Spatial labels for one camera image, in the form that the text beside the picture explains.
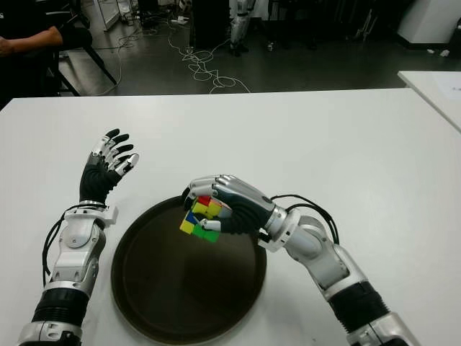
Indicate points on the white side table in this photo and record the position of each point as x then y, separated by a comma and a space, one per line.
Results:
432, 93

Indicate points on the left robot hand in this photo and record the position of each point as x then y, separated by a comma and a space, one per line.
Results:
93, 176

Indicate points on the white shelf unit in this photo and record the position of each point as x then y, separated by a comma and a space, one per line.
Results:
108, 14

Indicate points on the multicoloured Rubik's cube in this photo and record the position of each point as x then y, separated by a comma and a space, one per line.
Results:
207, 210

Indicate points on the white power strip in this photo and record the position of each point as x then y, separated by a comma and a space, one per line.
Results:
179, 19

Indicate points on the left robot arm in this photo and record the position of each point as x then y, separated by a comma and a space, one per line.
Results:
72, 252

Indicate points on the black chair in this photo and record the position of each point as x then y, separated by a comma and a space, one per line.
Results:
101, 65

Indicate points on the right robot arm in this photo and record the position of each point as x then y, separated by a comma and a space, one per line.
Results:
324, 259

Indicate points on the round dark brown tray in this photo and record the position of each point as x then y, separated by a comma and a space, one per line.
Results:
187, 288

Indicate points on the black cabinet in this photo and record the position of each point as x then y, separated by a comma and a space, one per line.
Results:
210, 21

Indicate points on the white machine base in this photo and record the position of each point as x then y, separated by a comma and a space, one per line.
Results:
428, 21

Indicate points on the small white floor box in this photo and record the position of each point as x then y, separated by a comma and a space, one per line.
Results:
444, 52

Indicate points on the seated person black shirt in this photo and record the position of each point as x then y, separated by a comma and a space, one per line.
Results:
36, 37

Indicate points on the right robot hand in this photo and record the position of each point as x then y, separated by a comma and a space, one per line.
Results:
245, 205

